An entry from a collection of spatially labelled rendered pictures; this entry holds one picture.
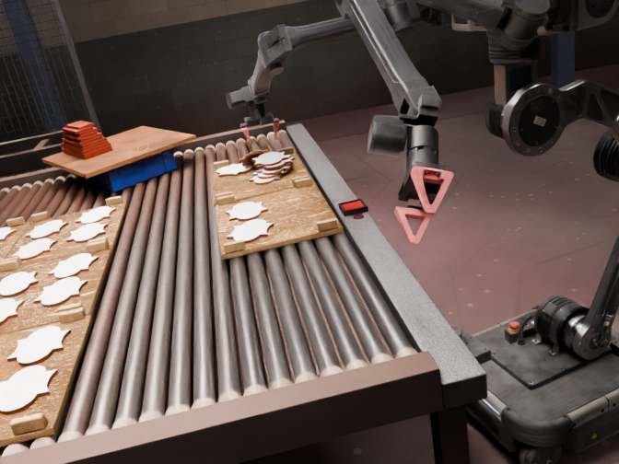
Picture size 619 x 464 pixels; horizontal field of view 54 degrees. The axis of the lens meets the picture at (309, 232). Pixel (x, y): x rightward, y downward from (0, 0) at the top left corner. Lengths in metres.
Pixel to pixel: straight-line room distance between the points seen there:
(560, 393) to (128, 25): 5.88
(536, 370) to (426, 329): 1.00
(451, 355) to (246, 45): 5.92
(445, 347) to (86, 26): 6.30
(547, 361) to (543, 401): 0.19
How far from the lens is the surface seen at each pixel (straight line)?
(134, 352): 1.40
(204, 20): 6.88
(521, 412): 2.08
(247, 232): 1.76
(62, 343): 1.50
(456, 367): 1.16
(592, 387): 2.20
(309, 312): 1.36
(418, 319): 1.29
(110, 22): 7.06
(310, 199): 1.94
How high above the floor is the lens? 1.63
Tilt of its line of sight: 24 degrees down
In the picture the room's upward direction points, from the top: 10 degrees counter-clockwise
